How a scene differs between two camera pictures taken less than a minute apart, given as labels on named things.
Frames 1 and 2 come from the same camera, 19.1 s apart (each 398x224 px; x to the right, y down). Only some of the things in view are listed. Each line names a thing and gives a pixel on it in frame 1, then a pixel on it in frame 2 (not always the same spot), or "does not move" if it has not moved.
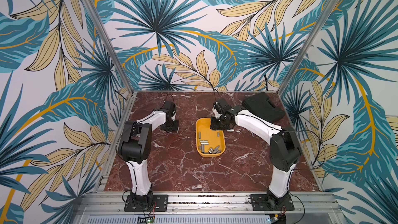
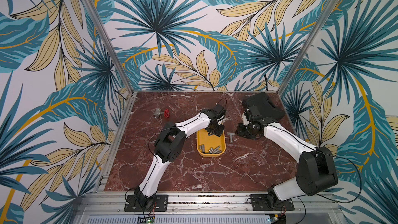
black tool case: [260, 104] does not move
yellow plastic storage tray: [209, 143] does not move
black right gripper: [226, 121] to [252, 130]
